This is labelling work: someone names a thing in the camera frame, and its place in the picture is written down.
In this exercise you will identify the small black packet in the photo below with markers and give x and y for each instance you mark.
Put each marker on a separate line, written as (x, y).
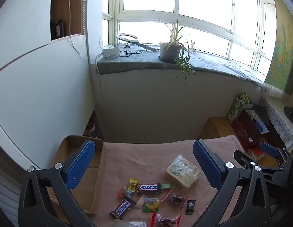
(190, 207)

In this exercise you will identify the cardboard box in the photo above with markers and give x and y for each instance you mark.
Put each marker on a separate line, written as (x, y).
(89, 194)

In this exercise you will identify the dark bottle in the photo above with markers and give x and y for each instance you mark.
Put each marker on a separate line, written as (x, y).
(59, 29)

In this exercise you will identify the white window frame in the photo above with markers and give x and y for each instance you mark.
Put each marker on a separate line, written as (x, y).
(146, 14)

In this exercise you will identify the plastic basket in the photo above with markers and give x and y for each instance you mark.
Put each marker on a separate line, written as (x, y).
(89, 127)

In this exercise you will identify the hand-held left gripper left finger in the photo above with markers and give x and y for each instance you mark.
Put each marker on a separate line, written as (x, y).
(81, 163)

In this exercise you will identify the grey windowsill cloth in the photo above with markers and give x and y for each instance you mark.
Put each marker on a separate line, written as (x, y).
(141, 62)

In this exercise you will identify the wall map poster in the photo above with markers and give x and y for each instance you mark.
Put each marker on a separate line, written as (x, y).
(282, 52)

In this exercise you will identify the red book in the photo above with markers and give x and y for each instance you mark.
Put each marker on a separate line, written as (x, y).
(255, 153)

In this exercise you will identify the green candy packet yellow label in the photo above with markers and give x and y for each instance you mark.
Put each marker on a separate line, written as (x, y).
(151, 204)

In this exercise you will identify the grey ribbed shutter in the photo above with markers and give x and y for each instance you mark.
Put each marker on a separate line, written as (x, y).
(7, 189)

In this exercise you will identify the clear plum candy packet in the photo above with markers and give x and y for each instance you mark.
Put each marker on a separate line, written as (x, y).
(175, 198)

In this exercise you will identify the white plastic packet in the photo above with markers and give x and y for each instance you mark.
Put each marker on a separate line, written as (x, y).
(137, 224)

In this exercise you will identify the white wardrobe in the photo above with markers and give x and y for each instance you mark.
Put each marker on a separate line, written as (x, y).
(42, 87)

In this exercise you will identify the white power adapter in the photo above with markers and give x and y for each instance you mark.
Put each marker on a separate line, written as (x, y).
(111, 52)

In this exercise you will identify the black open box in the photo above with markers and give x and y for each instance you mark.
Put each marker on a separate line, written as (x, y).
(261, 118)

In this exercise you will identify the white lace cloth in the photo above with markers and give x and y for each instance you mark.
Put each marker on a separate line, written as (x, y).
(276, 115)

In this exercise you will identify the pink candy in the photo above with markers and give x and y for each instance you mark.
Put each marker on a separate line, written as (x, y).
(139, 203)

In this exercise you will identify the blue label chocolate bar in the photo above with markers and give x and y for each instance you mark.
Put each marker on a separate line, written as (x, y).
(148, 188)

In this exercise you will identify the small white figurine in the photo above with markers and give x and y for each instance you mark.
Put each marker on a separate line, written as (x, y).
(192, 47)

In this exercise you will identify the dark figurine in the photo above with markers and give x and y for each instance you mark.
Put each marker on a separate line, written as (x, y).
(290, 114)

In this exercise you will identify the potted spider plant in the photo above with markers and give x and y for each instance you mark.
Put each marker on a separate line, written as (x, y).
(170, 50)

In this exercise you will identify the red blue small candy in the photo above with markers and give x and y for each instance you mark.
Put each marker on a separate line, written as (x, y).
(125, 193)

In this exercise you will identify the wooden shelf niche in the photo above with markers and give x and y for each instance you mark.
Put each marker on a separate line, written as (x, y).
(75, 9)

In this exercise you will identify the brown chocolate bar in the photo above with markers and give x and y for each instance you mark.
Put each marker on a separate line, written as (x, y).
(121, 209)

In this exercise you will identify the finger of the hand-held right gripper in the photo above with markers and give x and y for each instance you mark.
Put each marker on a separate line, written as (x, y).
(269, 149)
(243, 158)

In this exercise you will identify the plant saucer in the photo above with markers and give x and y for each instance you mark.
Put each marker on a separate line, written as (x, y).
(169, 60)

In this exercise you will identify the red clear plum packet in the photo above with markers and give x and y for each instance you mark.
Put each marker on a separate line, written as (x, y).
(165, 220)

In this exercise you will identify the clear cracker packet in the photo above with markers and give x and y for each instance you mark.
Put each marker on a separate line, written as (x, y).
(183, 172)

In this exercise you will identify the red box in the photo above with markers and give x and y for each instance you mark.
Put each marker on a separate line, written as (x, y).
(245, 126)

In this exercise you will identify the small green candy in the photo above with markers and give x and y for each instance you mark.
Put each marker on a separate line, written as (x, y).
(166, 186)

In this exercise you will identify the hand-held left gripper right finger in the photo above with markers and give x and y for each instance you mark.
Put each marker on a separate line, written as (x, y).
(206, 163)

